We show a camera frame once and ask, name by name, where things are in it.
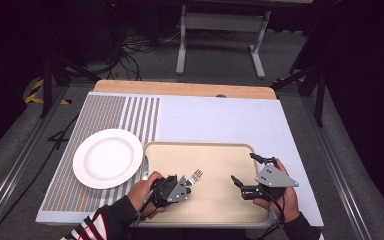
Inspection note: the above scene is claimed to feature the thin black floor cable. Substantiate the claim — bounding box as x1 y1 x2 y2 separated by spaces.
0 114 79 228

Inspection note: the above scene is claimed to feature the beige plastic tray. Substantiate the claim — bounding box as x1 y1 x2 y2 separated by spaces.
136 141 276 229

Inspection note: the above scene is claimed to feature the aluminium floor rail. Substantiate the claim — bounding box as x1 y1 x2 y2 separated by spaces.
0 86 69 234
301 96 374 240

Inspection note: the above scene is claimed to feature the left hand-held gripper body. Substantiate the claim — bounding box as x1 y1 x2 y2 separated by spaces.
151 174 189 208

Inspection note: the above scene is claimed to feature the person's right hand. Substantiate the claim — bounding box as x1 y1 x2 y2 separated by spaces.
253 159 301 224

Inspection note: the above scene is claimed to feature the silver table knife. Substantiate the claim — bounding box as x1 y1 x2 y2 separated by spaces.
142 154 150 181

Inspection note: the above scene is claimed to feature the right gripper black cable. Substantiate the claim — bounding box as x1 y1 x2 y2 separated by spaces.
266 191 286 231

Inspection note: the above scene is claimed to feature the black tripod stand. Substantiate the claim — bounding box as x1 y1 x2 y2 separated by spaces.
273 63 328 128
39 54 101 118

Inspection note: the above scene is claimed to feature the silver fork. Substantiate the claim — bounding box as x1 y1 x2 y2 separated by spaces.
186 168 204 186

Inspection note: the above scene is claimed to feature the yellow black hazard tape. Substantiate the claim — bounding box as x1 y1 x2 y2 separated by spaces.
24 78 73 106

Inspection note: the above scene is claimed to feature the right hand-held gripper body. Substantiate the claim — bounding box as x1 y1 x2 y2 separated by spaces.
240 163 299 201

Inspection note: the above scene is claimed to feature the white round plate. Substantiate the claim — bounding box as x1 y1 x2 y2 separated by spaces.
72 128 144 190

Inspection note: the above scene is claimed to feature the grey metal stand frame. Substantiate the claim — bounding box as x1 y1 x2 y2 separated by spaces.
175 4 272 79

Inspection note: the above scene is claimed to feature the person's left hand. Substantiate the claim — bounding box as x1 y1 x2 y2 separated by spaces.
126 170 168 219

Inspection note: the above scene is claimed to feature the striped woven placemat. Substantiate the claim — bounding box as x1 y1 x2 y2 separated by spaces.
41 94 161 213

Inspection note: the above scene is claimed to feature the bundle of black floor cables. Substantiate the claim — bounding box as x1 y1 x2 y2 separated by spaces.
113 29 181 81

